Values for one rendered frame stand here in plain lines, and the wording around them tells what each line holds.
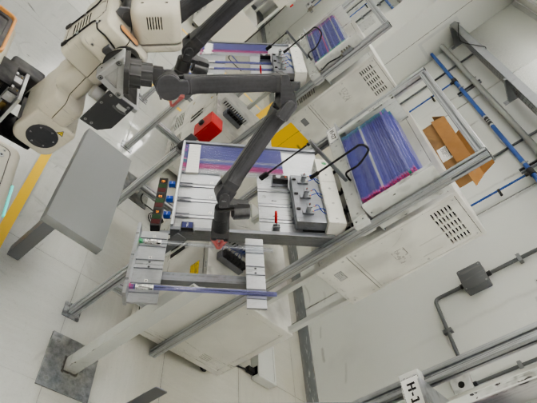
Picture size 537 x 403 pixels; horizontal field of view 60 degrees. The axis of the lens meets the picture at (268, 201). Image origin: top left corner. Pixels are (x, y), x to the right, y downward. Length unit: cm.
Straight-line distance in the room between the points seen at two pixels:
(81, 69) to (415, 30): 400
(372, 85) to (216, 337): 193
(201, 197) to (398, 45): 346
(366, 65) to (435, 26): 208
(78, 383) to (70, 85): 129
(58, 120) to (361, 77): 211
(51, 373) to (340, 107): 236
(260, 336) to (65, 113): 149
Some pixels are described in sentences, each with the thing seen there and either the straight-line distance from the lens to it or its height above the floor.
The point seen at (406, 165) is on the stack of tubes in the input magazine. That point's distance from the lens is 198.
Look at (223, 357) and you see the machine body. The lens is 271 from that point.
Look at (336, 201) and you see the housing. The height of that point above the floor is 126.
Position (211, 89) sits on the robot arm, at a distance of 149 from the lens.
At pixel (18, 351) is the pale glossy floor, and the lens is 224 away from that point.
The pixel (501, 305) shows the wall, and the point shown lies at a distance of 327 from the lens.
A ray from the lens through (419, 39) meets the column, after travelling 523.
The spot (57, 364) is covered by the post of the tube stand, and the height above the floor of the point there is 1.
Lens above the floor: 182
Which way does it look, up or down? 22 degrees down
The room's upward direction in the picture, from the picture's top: 56 degrees clockwise
